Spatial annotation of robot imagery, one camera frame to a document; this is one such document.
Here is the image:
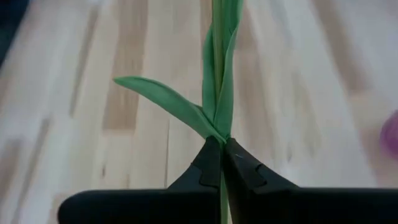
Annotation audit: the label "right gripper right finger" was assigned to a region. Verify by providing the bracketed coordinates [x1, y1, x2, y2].
[223, 138, 398, 224]

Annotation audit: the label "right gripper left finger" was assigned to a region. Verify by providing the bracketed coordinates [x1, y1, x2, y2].
[57, 136, 223, 224]

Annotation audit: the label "pink glass vase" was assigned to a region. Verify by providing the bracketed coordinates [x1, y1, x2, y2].
[379, 109, 398, 160]

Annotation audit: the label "pink artificial tulip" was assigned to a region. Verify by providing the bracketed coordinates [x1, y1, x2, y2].
[113, 0, 245, 224]

